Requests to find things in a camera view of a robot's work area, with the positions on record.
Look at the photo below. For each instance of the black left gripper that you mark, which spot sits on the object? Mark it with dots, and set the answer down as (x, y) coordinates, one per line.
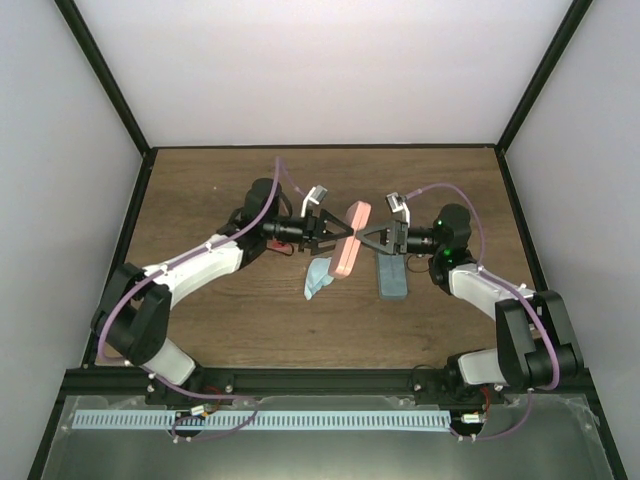
(316, 230)

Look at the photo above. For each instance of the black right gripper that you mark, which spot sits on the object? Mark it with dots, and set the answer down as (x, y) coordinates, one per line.
(394, 237)

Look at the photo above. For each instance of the pink glasses case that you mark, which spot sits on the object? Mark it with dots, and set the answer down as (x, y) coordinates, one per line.
(346, 250)

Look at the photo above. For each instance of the grey glasses case green lining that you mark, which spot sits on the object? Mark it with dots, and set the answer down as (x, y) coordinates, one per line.
(392, 278)

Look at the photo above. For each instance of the light blue cloth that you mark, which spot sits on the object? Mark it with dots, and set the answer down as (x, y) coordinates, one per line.
(317, 277)

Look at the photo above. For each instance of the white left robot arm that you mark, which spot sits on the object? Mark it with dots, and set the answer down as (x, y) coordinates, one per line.
(131, 322)

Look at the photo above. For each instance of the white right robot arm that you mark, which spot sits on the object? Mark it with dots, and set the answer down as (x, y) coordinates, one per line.
(536, 346)

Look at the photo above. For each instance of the thin red sunglasses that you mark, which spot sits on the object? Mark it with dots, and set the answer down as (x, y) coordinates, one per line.
(286, 249)

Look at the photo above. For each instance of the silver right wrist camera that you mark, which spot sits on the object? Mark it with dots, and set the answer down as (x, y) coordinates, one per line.
(398, 207)

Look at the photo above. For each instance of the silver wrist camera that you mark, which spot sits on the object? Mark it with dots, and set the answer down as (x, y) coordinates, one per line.
(398, 207)
(313, 198)

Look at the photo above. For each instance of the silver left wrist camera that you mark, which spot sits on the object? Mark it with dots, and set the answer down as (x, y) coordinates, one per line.
(313, 198)

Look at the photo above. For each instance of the black front mounting rail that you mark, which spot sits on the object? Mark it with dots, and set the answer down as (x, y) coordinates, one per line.
(426, 385)

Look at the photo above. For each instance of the light blue slotted cable duct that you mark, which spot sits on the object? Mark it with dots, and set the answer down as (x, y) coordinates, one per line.
(222, 421)

